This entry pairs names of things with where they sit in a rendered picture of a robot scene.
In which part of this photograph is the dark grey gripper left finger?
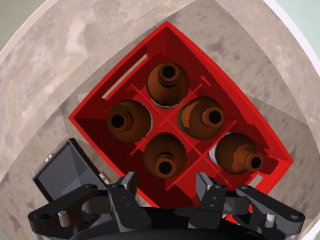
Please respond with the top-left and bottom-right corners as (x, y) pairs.
(28, 172), (151, 240)

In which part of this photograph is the red bottle crate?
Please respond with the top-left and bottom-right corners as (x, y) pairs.
(68, 21), (294, 209)

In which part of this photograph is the grey rectangular tray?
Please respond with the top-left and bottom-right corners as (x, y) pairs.
(32, 138), (109, 203)

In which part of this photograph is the brown glass bottle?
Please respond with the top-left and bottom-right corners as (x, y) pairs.
(207, 132), (263, 175)
(107, 99), (154, 144)
(146, 62), (190, 109)
(143, 132), (187, 179)
(177, 96), (225, 140)

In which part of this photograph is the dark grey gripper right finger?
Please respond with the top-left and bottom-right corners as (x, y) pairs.
(188, 172), (305, 240)

